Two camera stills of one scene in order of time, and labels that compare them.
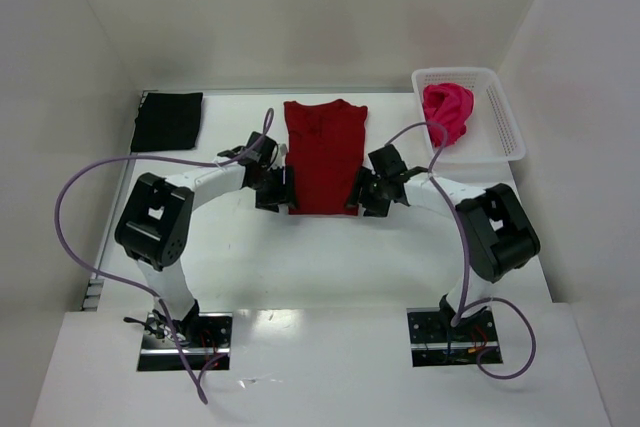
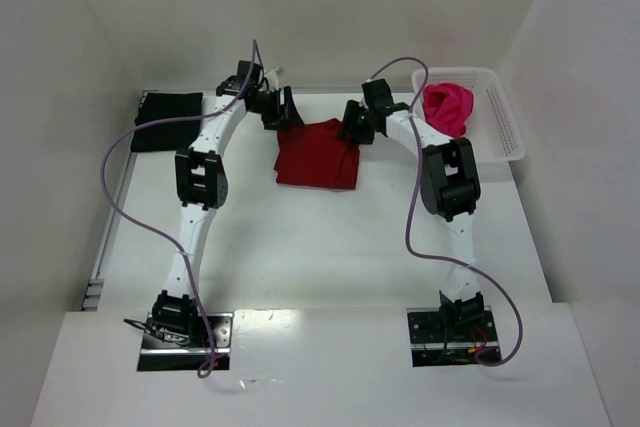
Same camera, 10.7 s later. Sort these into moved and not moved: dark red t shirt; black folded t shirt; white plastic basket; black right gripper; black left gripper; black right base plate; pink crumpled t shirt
Moved: black right gripper; black left gripper; dark red t shirt
Not moved: pink crumpled t shirt; white plastic basket; black right base plate; black folded t shirt
